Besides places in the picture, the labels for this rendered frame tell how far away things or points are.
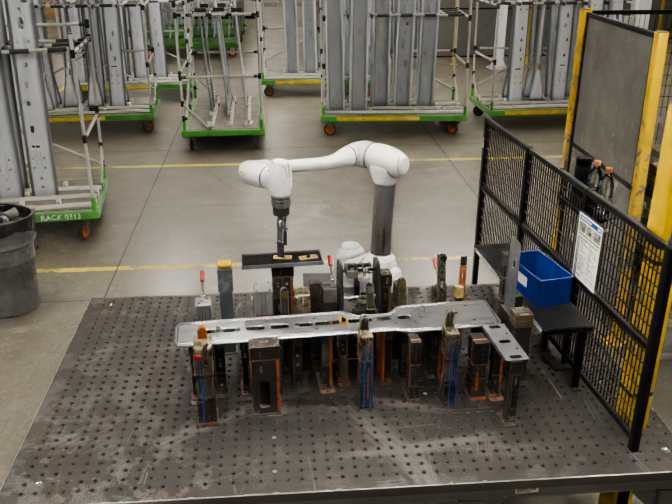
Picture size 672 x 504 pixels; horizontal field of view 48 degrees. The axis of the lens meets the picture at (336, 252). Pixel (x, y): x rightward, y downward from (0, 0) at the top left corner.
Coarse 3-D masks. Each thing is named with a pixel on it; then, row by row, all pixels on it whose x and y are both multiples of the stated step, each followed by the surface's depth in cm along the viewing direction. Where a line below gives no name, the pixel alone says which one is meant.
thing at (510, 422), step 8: (520, 360) 295; (512, 368) 295; (520, 368) 295; (512, 376) 297; (512, 384) 298; (504, 392) 304; (512, 392) 302; (504, 400) 305; (512, 400) 304; (504, 408) 305; (512, 408) 305; (504, 416) 306; (512, 416) 307; (504, 424) 304; (512, 424) 304
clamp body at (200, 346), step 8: (208, 336) 298; (200, 344) 292; (208, 344) 293; (200, 352) 290; (208, 352) 290; (208, 360) 292; (200, 368) 292; (208, 368) 293; (200, 376) 293; (208, 376) 296; (200, 384) 301; (208, 384) 298; (200, 392) 303; (208, 392) 299; (200, 400) 299; (208, 400) 300; (216, 400) 309; (200, 408) 300; (208, 408) 301; (216, 408) 306; (200, 416) 302; (208, 416) 303; (216, 416) 303; (200, 424) 303; (208, 424) 303; (216, 424) 304
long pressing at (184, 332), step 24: (336, 312) 328; (408, 312) 329; (432, 312) 329; (480, 312) 329; (192, 336) 310; (216, 336) 310; (240, 336) 310; (264, 336) 310; (288, 336) 310; (312, 336) 311
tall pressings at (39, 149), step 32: (0, 0) 642; (0, 32) 646; (32, 32) 631; (0, 64) 638; (32, 64) 637; (0, 96) 641; (32, 96) 645; (0, 128) 650; (0, 160) 659; (32, 160) 664; (0, 192) 669; (32, 192) 680
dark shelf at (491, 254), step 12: (480, 252) 381; (492, 252) 381; (492, 264) 368; (528, 300) 333; (540, 312) 322; (552, 312) 322; (564, 312) 322; (576, 312) 322; (540, 324) 313; (552, 324) 313; (564, 324) 313; (576, 324) 313; (588, 324) 313
